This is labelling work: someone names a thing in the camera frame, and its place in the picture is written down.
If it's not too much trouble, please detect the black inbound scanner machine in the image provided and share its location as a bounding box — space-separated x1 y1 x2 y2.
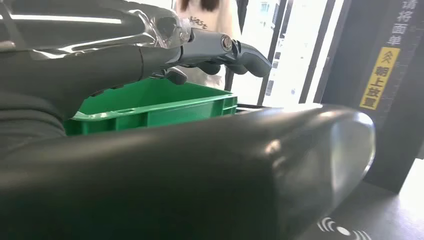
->
294 0 424 240

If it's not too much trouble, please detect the green plastic crate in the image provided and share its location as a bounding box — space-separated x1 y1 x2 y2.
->
64 77 239 137

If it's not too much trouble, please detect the person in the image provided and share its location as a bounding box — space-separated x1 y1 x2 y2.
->
173 0 243 90

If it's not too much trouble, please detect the yellow warning sticker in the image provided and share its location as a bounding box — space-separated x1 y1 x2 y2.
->
359 46 401 111

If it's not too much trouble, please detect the black window frame post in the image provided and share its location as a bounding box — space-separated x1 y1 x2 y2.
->
299 0 344 104
225 0 249 92
257 0 294 107

